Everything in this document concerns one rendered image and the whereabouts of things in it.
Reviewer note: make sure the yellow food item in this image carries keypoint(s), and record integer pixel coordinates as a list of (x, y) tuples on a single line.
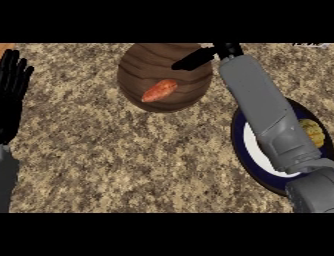
[(313, 131)]

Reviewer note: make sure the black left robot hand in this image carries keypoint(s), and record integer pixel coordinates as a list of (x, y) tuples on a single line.
[(3, 96)]

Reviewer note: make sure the brown wooden plate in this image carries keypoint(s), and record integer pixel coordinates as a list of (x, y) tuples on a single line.
[(164, 76)]

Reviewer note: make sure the orange sweet potato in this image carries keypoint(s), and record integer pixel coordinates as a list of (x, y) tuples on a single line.
[(158, 90)]

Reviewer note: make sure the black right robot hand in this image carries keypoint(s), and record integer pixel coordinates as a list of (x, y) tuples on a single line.
[(200, 58)]

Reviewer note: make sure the pale patterned object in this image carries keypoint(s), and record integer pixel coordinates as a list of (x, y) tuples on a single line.
[(310, 44)]

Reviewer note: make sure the dark blue white bowl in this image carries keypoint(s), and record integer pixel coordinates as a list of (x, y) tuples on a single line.
[(253, 143)]

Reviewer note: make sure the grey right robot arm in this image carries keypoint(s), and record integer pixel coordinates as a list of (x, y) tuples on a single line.
[(274, 126)]

